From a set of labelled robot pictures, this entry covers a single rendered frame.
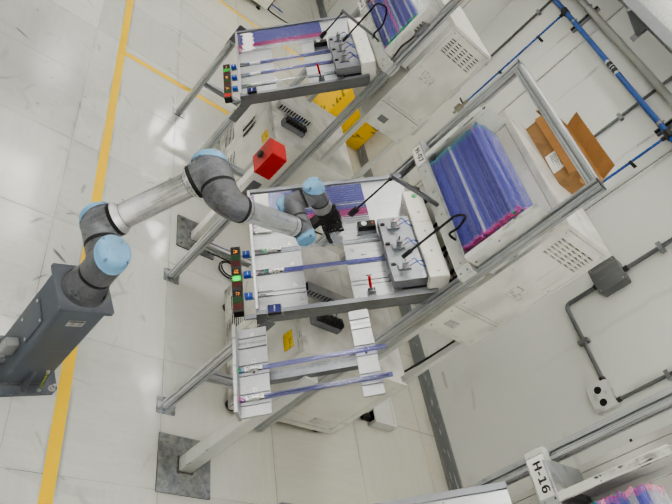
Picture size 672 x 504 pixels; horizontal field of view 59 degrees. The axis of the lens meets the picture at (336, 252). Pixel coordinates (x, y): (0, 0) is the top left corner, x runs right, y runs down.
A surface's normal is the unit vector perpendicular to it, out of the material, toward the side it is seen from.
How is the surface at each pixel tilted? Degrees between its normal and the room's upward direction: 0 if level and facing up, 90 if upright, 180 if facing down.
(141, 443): 0
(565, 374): 90
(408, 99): 90
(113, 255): 7
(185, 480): 0
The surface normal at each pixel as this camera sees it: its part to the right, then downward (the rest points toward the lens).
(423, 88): 0.15, 0.74
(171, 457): 0.66, -0.57
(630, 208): -0.74, -0.36
